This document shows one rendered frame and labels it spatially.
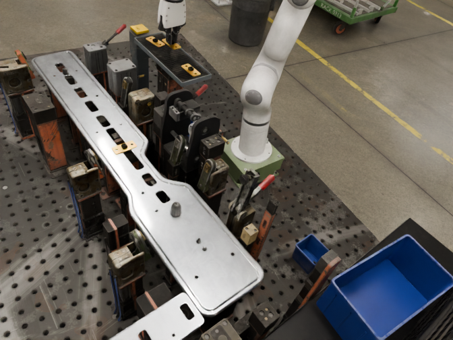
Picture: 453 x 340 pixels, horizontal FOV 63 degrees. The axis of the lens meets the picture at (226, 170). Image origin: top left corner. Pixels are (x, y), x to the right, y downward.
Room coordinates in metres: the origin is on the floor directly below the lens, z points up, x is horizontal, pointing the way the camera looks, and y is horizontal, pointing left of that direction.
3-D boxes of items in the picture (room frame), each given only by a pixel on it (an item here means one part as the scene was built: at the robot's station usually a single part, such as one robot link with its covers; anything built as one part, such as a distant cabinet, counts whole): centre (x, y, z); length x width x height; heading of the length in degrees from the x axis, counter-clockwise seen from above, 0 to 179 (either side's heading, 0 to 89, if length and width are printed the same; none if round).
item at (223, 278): (0.93, 0.40, 1.00); 1.38 x 0.22 x 0.02; 47
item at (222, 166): (0.86, 0.03, 0.88); 0.11 x 0.09 x 0.37; 137
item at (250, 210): (0.72, -0.08, 0.88); 0.07 x 0.06 x 0.35; 137
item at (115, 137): (0.97, 0.44, 0.84); 0.17 x 0.06 x 0.29; 137
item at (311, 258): (0.81, -0.38, 0.74); 0.11 x 0.10 x 0.09; 47
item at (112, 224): (0.61, 0.30, 0.84); 0.11 x 0.08 x 0.29; 137
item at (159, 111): (1.09, 0.26, 0.89); 0.13 x 0.11 x 0.38; 137
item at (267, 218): (0.64, -0.14, 0.95); 0.03 x 0.01 x 0.50; 47
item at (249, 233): (0.64, -0.11, 0.88); 0.04 x 0.04 x 0.36; 47
